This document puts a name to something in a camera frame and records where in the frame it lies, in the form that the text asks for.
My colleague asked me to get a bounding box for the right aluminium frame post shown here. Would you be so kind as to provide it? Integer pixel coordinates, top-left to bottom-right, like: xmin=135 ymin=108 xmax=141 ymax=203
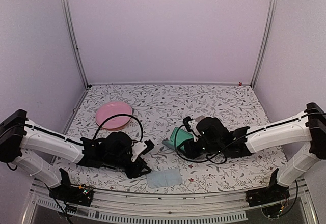
xmin=250 ymin=0 xmax=277 ymax=90

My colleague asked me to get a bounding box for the pink plate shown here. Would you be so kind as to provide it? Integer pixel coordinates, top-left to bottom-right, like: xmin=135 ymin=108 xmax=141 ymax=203
xmin=95 ymin=101 xmax=133 ymax=131

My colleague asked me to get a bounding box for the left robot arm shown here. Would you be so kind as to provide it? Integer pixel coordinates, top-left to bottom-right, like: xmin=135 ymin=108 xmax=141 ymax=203
xmin=1 ymin=109 xmax=154 ymax=201

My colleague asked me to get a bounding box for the black cable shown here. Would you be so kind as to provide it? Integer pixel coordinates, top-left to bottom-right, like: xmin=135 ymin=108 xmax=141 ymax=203
xmin=91 ymin=114 xmax=144 ymax=143
xmin=174 ymin=124 xmax=248 ymax=164

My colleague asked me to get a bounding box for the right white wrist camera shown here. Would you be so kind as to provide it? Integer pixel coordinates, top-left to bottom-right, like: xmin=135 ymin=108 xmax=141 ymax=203
xmin=183 ymin=116 xmax=201 ymax=142

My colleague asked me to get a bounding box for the left black cable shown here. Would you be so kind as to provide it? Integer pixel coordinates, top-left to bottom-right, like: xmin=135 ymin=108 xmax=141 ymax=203
xmin=91 ymin=114 xmax=144 ymax=143

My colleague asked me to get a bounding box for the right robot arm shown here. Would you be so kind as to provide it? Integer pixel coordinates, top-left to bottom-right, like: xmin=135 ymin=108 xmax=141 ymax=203
xmin=182 ymin=103 xmax=325 ymax=202

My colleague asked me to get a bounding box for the front aluminium rail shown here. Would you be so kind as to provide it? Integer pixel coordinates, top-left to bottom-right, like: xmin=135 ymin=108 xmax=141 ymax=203
xmin=22 ymin=179 xmax=319 ymax=223

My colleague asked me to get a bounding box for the left aluminium frame post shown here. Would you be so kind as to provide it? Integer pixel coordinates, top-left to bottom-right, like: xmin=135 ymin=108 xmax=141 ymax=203
xmin=61 ymin=0 xmax=89 ymax=89

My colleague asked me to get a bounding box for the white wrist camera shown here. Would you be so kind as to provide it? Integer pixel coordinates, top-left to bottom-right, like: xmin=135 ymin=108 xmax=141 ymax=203
xmin=131 ymin=140 xmax=154 ymax=162
xmin=183 ymin=116 xmax=201 ymax=142

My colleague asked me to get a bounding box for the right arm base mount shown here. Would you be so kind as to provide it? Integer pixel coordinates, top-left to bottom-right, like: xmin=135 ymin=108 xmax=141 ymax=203
xmin=246 ymin=169 xmax=290 ymax=219

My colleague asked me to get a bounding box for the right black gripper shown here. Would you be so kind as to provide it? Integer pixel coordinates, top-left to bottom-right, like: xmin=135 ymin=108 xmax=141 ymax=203
xmin=177 ymin=138 xmax=224 ymax=160

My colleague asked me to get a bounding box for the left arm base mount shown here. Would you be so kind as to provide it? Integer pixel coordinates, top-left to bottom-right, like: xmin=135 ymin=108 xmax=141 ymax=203
xmin=49 ymin=169 xmax=94 ymax=207

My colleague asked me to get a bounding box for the grey glasses case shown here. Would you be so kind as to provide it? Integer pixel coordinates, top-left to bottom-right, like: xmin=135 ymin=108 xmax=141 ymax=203
xmin=195 ymin=115 xmax=205 ymax=122

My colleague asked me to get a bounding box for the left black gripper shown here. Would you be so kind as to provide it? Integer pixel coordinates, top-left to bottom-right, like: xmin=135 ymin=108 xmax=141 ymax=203
xmin=104 ymin=152 xmax=152 ymax=179

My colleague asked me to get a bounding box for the aluminium frame post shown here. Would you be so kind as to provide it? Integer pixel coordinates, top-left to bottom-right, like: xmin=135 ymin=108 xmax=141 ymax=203
xmin=61 ymin=0 xmax=89 ymax=89
xmin=250 ymin=0 xmax=277 ymax=90

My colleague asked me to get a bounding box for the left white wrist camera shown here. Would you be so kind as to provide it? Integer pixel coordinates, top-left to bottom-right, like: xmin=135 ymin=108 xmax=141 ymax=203
xmin=131 ymin=140 xmax=154 ymax=162

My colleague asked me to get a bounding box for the blue glasses case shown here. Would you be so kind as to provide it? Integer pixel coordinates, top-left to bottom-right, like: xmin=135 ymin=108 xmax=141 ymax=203
xmin=162 ymin=127 xmax=193 ymax=150

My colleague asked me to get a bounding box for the right black cable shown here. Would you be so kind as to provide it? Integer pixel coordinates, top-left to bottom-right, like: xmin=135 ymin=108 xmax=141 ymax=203
xmin=174 ymin=124 xmax=248 ymax=164

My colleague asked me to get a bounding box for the small blue cleaning cloth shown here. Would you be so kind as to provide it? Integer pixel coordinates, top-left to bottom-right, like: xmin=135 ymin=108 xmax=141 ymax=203
xmin=146 ymin=169 xmax=183 ymax=189

